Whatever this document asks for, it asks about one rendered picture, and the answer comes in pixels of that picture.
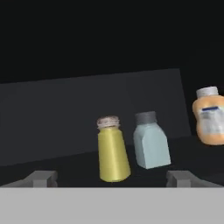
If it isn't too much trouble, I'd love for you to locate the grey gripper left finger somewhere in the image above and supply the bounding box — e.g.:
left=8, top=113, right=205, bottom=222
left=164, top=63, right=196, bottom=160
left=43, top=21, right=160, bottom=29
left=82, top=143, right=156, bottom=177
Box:
left=0, top=170, right=59, bottom=188

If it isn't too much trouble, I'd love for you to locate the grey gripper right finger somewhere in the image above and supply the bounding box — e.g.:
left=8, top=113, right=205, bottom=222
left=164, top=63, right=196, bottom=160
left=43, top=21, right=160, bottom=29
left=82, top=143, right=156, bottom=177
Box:
left=165, top=170, right=224, bottom=188

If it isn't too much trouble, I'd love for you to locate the pale blue bottle grey cap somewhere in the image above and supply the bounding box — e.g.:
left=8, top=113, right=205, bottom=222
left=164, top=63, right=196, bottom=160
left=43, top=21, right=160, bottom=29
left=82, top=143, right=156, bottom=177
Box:
left=133, top=110, right=172, bottom=170

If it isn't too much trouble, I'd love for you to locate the orange condiment bottle grey cap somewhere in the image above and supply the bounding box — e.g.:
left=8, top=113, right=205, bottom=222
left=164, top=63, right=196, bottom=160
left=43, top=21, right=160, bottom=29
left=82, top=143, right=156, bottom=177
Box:
left=192, top=86, right=224, bottom=146

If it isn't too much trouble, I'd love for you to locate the yellow shaker with silver cap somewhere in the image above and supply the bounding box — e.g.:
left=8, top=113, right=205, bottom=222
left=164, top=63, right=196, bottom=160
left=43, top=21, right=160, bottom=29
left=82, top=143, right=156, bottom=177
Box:
left=96, top=115, right=132, bottom=183

